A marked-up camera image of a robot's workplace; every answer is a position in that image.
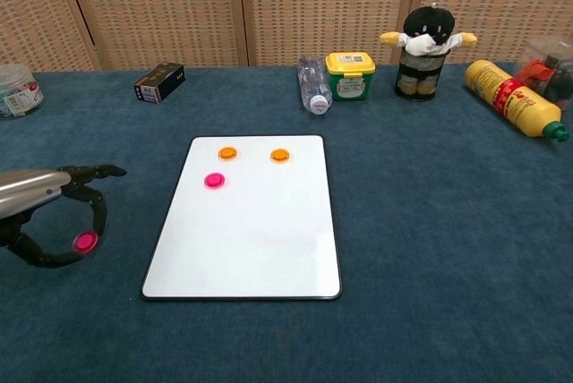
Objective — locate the black and gold carton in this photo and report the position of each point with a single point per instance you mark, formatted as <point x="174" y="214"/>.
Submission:
<point x="159" y="83"/>

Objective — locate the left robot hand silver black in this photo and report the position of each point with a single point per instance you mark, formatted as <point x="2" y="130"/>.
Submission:
<point x="31" y="188"/>

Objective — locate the clear plastic water bottle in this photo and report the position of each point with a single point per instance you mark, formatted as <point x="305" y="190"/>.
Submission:
<point x="313" y="83"/>

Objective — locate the orange round magnet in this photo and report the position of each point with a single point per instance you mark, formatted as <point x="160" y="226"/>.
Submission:
<point x="280" y="155"/>
<point x="227" y="153"/>

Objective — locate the yellow sauce bottle green cap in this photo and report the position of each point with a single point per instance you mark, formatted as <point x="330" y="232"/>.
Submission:
<point x="510" y="96"/>

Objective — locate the blue felt table mat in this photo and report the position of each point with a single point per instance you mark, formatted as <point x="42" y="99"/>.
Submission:
<point x="425" y="222"/>

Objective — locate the clear jar of coloured clips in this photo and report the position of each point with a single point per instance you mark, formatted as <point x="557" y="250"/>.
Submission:
<point x="18" y="90"/>

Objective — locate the white magnetic board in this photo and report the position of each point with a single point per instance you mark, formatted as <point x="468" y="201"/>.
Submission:
<point x="246" y="235"/>

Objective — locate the pink token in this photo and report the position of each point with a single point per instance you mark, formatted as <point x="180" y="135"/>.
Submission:
<point x="214" y="181"/>
<point x="85" y="242"/>

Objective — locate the clear box of binder clips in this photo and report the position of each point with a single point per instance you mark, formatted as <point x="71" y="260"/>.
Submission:
<point x="546" y="74"/>

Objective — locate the yellow lidded small tub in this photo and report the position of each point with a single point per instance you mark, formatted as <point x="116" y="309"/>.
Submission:
<point x="350" y="76"/>

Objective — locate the woven rattan folding screen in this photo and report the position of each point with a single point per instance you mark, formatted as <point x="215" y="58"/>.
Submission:
<point x="313" y="7"/>

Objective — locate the black and yellow plush doll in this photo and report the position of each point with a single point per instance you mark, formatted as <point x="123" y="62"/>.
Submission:
<point x="427" y="25"/>

